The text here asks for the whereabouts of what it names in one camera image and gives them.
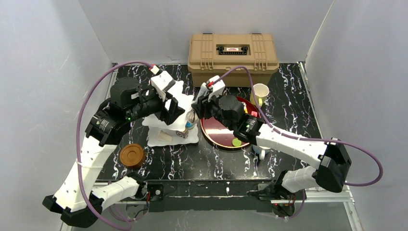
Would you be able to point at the green round macaron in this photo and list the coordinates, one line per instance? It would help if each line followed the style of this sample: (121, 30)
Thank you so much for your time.
(236, 142)

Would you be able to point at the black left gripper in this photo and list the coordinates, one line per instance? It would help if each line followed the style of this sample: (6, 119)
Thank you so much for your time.
(172, 110)

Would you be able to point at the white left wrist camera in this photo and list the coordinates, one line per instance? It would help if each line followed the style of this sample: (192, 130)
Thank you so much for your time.
(162, 81)

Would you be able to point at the white round cream puff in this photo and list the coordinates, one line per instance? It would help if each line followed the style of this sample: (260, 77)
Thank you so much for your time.
(191, 116)

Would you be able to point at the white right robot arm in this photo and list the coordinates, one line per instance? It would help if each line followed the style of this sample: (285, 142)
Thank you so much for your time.
(328, 162)

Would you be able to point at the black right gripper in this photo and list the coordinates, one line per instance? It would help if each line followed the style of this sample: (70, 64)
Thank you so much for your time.
(200, 108)

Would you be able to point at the pale green ceramic mug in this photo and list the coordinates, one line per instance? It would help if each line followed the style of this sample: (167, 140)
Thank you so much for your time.
(259, 93)

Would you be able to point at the black base frame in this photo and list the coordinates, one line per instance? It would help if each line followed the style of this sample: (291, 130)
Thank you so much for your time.
(223, 195)

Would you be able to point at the white mug blue base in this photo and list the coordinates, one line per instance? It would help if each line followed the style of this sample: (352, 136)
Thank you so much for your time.
(261, 151)

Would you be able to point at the red round tray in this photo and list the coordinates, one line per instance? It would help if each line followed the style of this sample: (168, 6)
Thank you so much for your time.
(216, 134)

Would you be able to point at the blue sprinkled donut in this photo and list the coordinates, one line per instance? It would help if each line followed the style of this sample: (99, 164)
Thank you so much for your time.
(190, 125)

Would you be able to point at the white three-tier dessert stand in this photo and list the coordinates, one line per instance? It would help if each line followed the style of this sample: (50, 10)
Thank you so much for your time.
(155, 125)

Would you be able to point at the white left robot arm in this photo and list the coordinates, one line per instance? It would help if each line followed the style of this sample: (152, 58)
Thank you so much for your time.
(78, 202)

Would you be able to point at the tan plastic toolbox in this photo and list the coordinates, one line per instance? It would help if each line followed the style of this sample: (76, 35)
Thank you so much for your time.
(216, 54)

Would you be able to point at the brown wooden coaster stack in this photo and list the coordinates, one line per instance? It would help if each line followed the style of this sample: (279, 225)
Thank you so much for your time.
(132, 156)

